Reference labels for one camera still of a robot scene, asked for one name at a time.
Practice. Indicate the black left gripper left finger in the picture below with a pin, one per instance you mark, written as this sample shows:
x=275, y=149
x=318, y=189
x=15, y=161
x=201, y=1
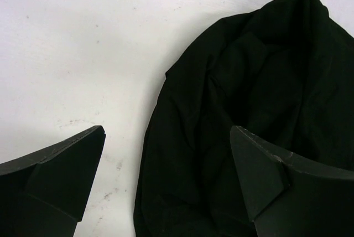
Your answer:
x=45, y=193

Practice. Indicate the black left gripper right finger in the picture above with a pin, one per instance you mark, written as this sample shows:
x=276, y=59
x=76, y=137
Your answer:
x=286, y=194

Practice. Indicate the black trousers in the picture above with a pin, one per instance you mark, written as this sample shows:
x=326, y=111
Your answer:
x=284, y=73

